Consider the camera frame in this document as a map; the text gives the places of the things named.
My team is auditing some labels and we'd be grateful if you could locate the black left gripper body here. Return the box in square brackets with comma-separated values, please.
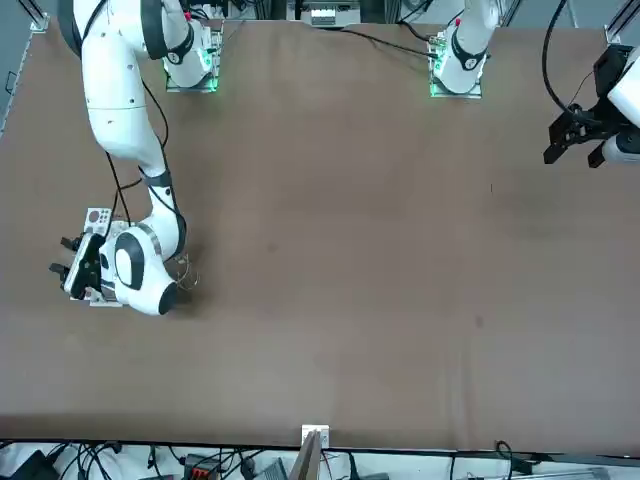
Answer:
[567, 98, 622, 145]

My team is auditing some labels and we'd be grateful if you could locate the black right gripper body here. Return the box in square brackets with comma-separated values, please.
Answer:
[59, 232, 107, 301]

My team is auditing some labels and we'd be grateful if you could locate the white test tube rack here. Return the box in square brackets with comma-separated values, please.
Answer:
[68, 206, 126, 308]

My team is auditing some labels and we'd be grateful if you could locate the clear glass beaker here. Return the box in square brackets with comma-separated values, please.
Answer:
[172, 252, 201, 294]

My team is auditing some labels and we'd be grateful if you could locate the black power adapter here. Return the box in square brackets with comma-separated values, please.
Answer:
[8, 449, 62, 480]

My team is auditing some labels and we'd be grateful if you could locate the black orange power strip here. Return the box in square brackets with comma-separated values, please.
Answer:
[180, 453, 225, 480]

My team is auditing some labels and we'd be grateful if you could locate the grey flat box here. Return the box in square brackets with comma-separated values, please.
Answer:
[260, 457, 290, 480]

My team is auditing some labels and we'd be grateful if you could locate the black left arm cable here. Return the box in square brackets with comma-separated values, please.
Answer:
[541, 0, 576, 114]

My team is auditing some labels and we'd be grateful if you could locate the aluminium frame profile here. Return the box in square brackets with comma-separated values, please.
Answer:
[603, 0, 640, 42]
[19, 0, 52, 32]

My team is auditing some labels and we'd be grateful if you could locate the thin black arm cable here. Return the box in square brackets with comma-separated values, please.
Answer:
[141, 79, 169, 151]

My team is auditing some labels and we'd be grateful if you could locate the black cable across table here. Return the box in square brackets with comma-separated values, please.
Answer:
[317, 23, 439, 59]

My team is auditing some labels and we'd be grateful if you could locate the white post bracket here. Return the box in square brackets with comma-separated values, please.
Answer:
[300, 424, 332, 447]

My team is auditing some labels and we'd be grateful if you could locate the aluminium camera post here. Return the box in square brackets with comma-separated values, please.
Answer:
[289, 428, 324, 480]

